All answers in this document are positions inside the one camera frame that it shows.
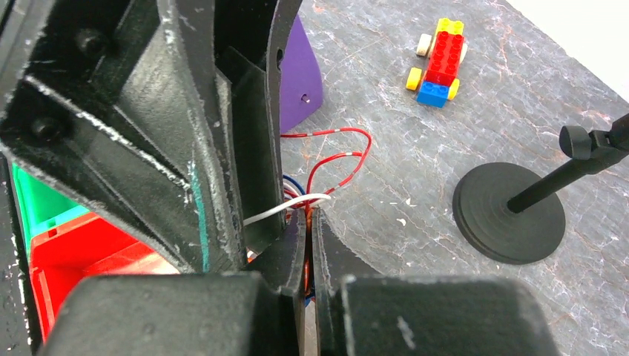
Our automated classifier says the colourful toy brick car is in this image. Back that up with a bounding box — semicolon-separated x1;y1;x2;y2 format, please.
406;18;468;108

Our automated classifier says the red wire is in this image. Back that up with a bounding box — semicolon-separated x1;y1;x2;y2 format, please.
280;128;373;210

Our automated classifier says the black microphone stand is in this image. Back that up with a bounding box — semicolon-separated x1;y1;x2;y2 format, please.
452;116;628;265

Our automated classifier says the green bin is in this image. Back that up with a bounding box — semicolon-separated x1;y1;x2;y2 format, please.
12;164;89;245

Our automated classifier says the red bin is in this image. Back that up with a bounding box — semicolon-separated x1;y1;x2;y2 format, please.
30;213;178;340

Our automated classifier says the purple metronome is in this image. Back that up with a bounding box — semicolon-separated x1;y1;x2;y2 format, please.
280;16;323;134

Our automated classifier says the white wire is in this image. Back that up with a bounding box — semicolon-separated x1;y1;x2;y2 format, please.
243;193;332;228

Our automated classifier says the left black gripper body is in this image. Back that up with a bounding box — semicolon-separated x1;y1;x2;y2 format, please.
1;1;300;273

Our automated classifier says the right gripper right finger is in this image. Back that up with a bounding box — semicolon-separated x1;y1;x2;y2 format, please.
312;209;378;355

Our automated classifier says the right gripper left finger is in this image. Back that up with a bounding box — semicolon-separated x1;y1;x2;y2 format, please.
246;213;306;355

